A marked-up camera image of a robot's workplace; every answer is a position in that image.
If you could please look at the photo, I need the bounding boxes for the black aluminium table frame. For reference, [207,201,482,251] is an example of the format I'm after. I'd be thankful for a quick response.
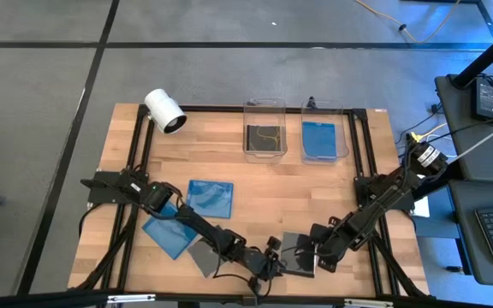
[68,104,430,300]

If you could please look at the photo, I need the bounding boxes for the dark grey desk top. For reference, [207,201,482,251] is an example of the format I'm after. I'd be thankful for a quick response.
[448,179,493,287]
[434,73,493,183]

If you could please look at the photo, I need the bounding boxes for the blue disc case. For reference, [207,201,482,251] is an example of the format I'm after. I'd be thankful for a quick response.
[185,179,235,220]
[301,121,338,161]
[141,201,200,261]

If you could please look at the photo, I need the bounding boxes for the white paper sheet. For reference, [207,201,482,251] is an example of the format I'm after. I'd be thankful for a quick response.
[413,194,431,218]

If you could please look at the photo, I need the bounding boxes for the silver bracket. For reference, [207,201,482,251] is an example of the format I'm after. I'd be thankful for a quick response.
[107,293,157,305]
[343,298,395,308]

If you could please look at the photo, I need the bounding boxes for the black crossbar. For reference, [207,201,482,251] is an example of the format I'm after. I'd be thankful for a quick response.
[0,289,493,308]

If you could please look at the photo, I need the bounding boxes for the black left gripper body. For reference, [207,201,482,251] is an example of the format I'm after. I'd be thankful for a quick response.
[238,246,282,284]

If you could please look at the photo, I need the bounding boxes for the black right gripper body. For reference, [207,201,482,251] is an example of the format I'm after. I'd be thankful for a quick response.
[310,216,361,263]

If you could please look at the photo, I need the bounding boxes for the black power adapter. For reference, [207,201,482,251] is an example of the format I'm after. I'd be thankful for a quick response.
[471,75,493,123]

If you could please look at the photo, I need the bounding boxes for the black clear jewel case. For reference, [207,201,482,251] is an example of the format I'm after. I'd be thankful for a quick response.
[187,236,226,279]
[278,231,318,279]
[246,124,282,154]

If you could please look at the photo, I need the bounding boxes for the yellow power cord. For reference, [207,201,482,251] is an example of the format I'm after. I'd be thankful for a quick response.
[354,0,462,44]

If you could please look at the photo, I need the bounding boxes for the clear plastic bin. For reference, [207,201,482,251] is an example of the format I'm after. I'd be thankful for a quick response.
[300,100,350,166]
[241,98,288,163]

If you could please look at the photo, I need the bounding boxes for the black slanted pole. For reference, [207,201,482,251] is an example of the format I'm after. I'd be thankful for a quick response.
[451,21,493,89]

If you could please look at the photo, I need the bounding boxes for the white slanted rod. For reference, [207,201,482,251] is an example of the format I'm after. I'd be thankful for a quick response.
[447,125,493,163]

